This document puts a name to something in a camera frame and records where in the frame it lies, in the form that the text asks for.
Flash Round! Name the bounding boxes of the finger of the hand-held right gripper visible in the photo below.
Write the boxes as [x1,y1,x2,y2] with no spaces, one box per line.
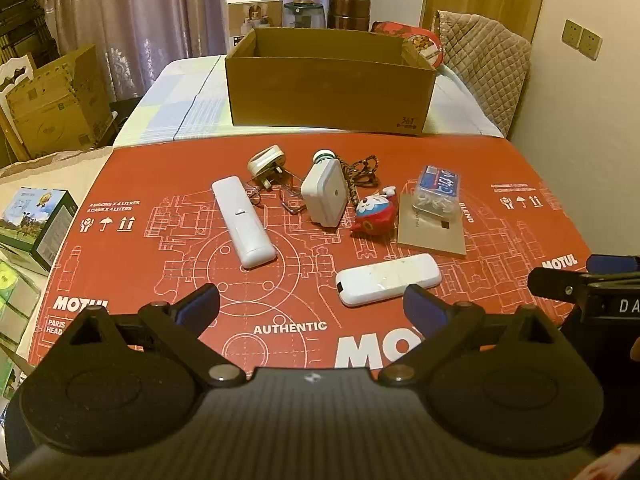
[528,266,596,311]
[586,254,640,276]

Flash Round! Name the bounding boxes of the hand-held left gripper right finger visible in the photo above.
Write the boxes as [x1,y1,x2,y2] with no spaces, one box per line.
[377,284,566,388]

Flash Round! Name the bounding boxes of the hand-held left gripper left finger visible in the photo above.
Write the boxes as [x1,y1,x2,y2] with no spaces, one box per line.
[65,282,246,388]

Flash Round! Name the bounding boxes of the long white remote control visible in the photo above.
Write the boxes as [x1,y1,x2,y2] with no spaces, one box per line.
[211,176,277,269]

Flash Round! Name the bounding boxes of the bent metal wire rack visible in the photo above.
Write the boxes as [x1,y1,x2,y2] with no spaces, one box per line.
[245,170,308,216]

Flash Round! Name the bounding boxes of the leopard print lanyard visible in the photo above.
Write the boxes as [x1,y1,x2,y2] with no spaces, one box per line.
[339,155,379,211]

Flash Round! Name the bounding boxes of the beige power plug adapter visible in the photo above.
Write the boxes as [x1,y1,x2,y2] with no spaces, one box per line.
[247,145,287,191]

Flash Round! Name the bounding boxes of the brown cardboard box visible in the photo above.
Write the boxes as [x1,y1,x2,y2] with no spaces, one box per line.
[224,27,437,137]

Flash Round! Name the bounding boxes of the flat white plastic stick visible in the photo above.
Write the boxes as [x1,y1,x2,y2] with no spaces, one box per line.
[335,253,443,307]

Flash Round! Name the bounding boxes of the red printed table mat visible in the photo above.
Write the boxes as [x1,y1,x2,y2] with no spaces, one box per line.
[27,132,596,368]

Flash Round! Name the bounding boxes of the flat brown cardboard card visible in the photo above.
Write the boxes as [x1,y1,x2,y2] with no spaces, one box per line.
[397,192,468,259]

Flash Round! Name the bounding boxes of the red blue cartoon cat toy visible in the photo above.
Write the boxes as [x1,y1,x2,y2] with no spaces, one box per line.
[349,186,401,235]

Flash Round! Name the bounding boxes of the clear box with blue label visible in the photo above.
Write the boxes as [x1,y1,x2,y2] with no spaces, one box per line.
[411,164,463,226]

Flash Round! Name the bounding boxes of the white square plastic device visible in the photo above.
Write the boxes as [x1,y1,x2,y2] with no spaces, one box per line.
[300,162,349,227]

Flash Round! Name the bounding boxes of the green picture box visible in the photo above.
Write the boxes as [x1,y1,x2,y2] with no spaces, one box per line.
[0,187,80,276]

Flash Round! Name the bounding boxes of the green packets in clear wrap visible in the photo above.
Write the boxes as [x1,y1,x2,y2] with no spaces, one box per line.
[0,260,43,351]

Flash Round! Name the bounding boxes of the pale checkered tablecloth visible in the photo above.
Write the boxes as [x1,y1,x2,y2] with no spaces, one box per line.
[114,54,506,148]

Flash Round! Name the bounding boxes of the worn cardboard storage box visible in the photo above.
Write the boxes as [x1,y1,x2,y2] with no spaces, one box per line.
[5,44,113,160]

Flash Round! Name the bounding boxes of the red round snack tin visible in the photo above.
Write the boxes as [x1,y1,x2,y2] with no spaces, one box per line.
[371,21,446,68]

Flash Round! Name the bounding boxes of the white product box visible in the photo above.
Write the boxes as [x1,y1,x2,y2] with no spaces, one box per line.
[223,0,283,53]

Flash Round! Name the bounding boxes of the white carved chair back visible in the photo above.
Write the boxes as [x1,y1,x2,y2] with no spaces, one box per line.
[0,52,38,163]

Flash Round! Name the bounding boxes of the pale purple curtain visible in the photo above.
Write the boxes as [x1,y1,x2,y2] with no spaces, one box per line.
[32,0,356,101]

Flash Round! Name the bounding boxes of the brown metal canister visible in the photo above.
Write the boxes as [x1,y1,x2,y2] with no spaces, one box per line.
[327,0,371,31]

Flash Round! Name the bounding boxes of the glass jar with green lid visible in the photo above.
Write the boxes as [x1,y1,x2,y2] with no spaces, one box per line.
[283,0,326,28]

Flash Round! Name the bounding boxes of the beige wall socket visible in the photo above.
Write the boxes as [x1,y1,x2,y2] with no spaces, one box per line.
[579,27,601,58]
[561,19,583,48]

